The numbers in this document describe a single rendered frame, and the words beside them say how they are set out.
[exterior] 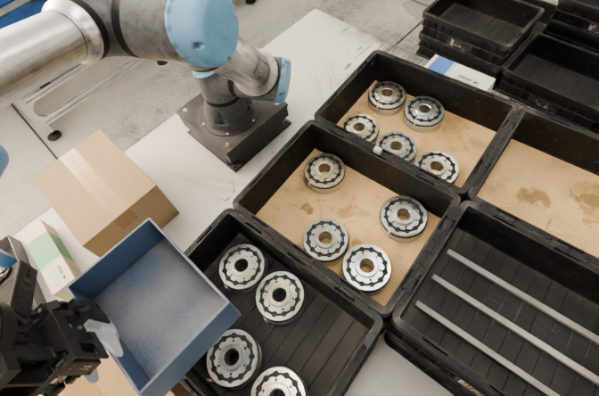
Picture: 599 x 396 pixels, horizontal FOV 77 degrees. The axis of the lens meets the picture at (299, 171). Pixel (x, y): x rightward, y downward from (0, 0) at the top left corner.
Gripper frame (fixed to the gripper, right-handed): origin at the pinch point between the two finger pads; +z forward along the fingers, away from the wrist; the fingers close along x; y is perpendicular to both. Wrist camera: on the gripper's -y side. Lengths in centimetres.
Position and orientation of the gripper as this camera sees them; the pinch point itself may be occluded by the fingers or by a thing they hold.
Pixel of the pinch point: (105, 338)
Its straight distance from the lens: 62.4
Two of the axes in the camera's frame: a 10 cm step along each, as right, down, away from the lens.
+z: 2.1, 4.5, 8.7
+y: 7.0, 5.5, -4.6
